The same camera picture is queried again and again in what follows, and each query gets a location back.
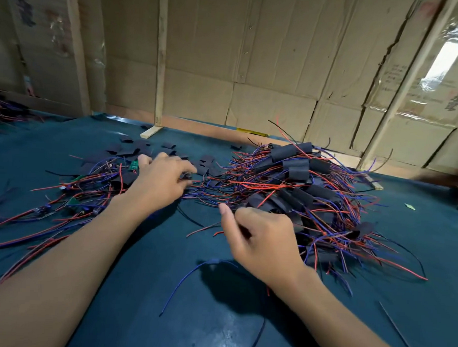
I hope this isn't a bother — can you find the person's right hand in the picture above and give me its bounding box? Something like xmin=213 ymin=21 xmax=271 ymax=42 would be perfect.
xmin=214 ymin=202 xmax=315 ymax=291

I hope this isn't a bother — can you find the person's left hand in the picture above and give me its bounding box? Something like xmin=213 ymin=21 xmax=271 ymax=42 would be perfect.
xmin=125 ymin=150 xmax=199 ymax=215

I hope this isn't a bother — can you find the pile of black sleeve pieces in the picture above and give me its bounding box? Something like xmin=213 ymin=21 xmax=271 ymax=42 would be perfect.
xmin=85 ymin=131 xmax=217 ymax=179

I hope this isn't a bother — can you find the pile of sleeved wired boards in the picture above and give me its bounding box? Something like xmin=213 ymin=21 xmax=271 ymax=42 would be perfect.
xmin=182 ymin=117 xmax=437 ymax=298

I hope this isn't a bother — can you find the pile of unsleeved wired boards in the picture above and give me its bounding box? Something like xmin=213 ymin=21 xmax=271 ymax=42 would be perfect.
xmin=0 ymin=155 xmax=147 ymax=297

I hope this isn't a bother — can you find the wire pile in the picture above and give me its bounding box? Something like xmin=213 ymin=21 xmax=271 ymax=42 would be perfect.
xmin=0 ymin=89 xmax=44 ymax=128

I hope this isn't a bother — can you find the person's left forearm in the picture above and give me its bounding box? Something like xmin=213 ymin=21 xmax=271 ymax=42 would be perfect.
xmin=0 ymin=188 xmax=157 ymax=347

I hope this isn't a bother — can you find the person's right forearm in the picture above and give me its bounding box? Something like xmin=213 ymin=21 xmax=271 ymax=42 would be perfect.
xmin=275 ymin=268 xmax=411 ymax=347

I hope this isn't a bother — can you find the wooden ledge board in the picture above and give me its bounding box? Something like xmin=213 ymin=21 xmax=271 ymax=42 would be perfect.
xmin=104 ymin=104 xmax=458 ymax=186

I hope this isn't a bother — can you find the clear plastic sheet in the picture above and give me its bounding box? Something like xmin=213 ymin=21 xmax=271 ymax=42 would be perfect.
xmin=417 ymin=13 xmax=458 ymax=118

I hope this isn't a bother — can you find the loose blue wire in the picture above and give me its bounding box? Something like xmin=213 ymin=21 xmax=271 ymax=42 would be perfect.
xmin=159 ymin=258 xmax=226 ymax=320

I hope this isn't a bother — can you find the loose curved black wire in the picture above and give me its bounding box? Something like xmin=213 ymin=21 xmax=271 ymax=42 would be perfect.
xmin=248 ymin=318 xmax=267 ymax=347

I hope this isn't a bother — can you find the thin wooden post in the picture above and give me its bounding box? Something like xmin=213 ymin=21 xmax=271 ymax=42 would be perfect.
xmin=140 ymin=0 xmax=171 ymax=139

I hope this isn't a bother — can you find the wide wooden post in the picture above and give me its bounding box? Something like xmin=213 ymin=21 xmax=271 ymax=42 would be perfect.
xmin=57 ymin=0 xmax=97 ymax=117

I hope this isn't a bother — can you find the pale slanted wooden post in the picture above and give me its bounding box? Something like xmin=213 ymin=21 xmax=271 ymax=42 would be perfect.
xmin=356 ymin=0 xmax=458 ymax=193

